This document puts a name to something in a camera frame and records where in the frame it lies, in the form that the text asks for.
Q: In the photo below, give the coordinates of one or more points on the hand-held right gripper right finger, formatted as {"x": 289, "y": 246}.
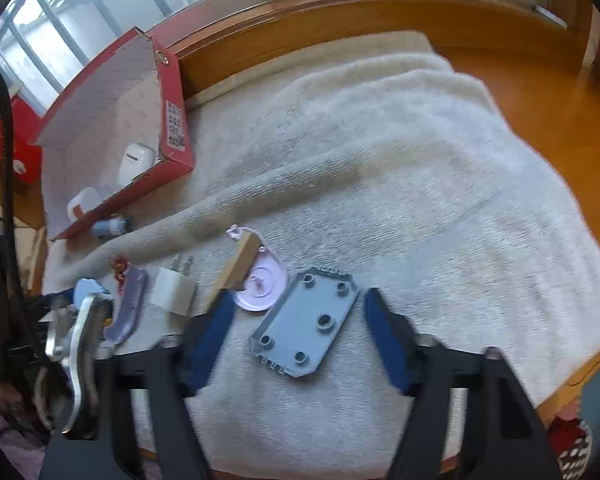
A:
{"x": 387, "y": 345}

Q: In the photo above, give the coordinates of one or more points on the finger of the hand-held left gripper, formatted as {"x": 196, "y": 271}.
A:
{"x": 90, "y": 290}

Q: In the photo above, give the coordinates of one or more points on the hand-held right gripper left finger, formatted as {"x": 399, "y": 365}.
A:
{"x": 209, "y": 342}

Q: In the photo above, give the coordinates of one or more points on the blue-grey oval insole piece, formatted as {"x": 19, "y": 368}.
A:
{"x": 130, "y": 305}

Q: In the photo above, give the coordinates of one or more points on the white charger plug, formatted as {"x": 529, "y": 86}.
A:
{"x": 172, "y": 292}

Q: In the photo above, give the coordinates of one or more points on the pink plastic disc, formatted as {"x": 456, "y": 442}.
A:
{"x": 265, "y": 287}

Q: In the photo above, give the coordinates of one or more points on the wooden block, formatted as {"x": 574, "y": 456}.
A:
{"x": 240, "y": 265}

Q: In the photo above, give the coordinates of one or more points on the white plastic bottle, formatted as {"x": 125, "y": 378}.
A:
{"x": 82, "y": 205}

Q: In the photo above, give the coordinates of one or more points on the grey studded building plate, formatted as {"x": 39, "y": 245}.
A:
{"x": 300, "y": 330}

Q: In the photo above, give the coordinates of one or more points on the white cardboard box red rim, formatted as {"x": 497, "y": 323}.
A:
{"x": 172, "y": 110}

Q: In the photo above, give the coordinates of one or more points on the small red charm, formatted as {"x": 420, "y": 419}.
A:
{"x": 120, "y": 264}

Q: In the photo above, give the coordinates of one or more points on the small blue cylinder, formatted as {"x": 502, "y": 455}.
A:
{"x": 111, "y": 226}

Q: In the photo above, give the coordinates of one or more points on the white earbud case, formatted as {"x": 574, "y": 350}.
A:
{"x": 135, "y": 162}

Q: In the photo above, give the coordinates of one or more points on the red tea box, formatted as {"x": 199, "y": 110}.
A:
{"x": 22, "y": 160}

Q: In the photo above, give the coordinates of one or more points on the white towel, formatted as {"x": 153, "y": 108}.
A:
{"x": 380, "y": 185}

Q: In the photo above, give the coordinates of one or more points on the red patterned cloth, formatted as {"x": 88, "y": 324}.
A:
{"x": 575, "y": 442}

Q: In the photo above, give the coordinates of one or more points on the window with metal bars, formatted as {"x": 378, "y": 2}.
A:
{"x": 105, "y": 5}

